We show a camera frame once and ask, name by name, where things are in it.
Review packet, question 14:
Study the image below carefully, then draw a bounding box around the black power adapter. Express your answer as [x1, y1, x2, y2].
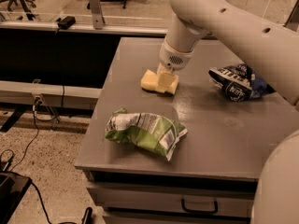
[58, 16, 76, 30]

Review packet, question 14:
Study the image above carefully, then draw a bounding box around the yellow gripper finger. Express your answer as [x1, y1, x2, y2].
[155, 63, 176, 93]

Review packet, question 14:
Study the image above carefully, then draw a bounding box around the grey horizontal frame rail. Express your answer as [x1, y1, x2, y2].
[0, 81, 102, 110]

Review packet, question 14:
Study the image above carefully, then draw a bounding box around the yellow sponge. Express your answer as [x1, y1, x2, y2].
[140, 69, 178, 94]

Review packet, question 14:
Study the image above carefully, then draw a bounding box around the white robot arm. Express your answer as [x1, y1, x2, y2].
[160, 0, 299, 224]

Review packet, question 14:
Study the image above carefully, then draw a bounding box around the left metal bracket post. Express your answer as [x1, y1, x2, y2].
[89, 0, 105, 29]

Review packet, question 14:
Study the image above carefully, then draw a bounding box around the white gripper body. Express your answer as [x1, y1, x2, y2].
[159, 40, 193, 71]

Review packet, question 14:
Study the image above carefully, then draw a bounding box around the green chip bag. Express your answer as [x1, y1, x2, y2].
[105, 108, 188, 161]

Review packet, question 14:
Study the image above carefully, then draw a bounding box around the black box on floor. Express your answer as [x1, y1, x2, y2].
[0, 172, 32, 224]

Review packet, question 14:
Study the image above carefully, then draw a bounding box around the black floor cable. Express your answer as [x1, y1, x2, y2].
[0, 96, 78, 224]

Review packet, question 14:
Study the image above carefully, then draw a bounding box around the blue chip bag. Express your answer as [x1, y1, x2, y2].
[208, 63, 275, 102]

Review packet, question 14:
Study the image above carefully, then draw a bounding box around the grey drawer with black handle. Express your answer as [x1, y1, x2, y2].
[87, 182, 253, 224]

